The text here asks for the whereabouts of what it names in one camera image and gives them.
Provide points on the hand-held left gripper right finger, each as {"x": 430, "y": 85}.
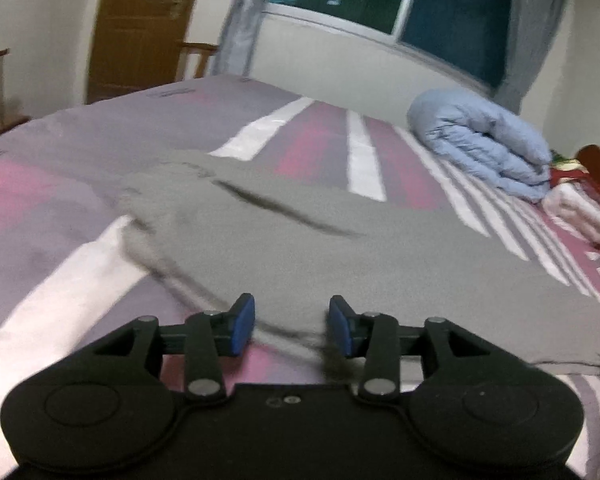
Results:
{"x": 340, "y": 327}

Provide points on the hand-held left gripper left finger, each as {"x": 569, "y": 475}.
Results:
{"x": 243, "y": 325}

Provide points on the grey pants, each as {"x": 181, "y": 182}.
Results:
{"x": 330, "y": 265}

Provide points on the bed with striped sheet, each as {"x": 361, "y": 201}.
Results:
{"x": 70, "y": 200}

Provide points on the folded light blue duvet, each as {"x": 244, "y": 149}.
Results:
{"x": 480, "y": 142}

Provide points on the folded pink white blanket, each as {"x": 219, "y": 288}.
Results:
{"x": 577, "y": 215}

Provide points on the stack of red clothes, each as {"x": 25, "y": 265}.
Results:
{"x": 567, "y": 172}

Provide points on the red wooden headboard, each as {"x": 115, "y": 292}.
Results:
{"x": 594, "y": 165}

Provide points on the grey curtain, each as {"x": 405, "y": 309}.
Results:
{"x": 535, "y": 35}
{"x": 245, "y": 15}

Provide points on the brown wooden door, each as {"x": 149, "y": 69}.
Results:
{"x": 140, "y": 25}

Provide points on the sliding glass window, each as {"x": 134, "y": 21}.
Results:
{"x": 395, "y": 5}

